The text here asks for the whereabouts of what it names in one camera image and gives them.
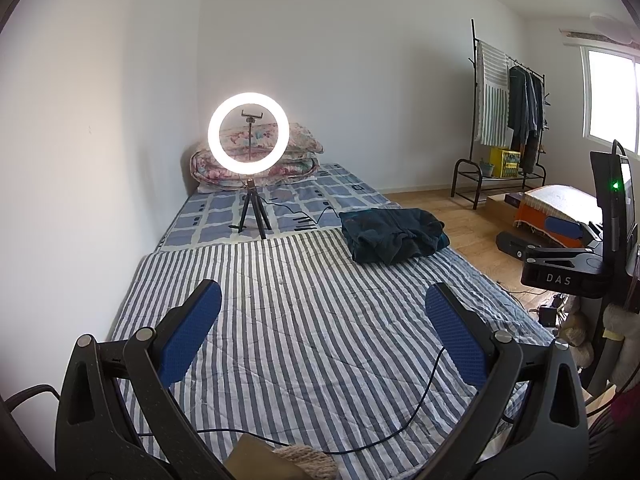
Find beige knit cloth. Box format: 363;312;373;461
272;442;341;480

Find ring light on tripod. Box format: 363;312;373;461
207;91;290;240

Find brown cardboard piece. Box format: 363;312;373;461
222;432;306;480

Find ceiling fan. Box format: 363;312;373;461
589;11;640;47

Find blue white striped blanket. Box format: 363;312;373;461
107;227;556;480

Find hanging dark clothes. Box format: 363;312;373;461
507;64;547;171

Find orange box with woven cover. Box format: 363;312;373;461
514;185;603;238

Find beige plush toy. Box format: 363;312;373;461
557;310;593;368

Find ring light cable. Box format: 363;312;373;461
265;197;346;233

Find person's pink clothing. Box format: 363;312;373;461
612;392;640;426

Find teal plaid fleece garment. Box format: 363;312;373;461
339;208;450;265

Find low wooden platform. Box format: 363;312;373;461
487;192;523;228

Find black metal clothes rack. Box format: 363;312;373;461
451;19;548;211

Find hanging striped cloth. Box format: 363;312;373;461
475;40;512;146

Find window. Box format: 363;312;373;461
580;45;640;156

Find yellow crate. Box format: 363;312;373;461
489;146;522;179

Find long black cable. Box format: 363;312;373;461
135;346;447;457

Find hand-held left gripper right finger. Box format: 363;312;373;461
424;281;590;480

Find blue checked bedsheet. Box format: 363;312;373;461
157;162;401;251

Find person's right forearm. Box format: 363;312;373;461
600;302;640;396

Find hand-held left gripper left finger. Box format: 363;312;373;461
54;279;236;480

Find folded floral quilt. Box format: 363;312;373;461
190;122;325;193

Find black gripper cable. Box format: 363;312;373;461
2;384;62;413

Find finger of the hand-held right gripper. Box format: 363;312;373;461
496;231;598;263
544;214;603;248

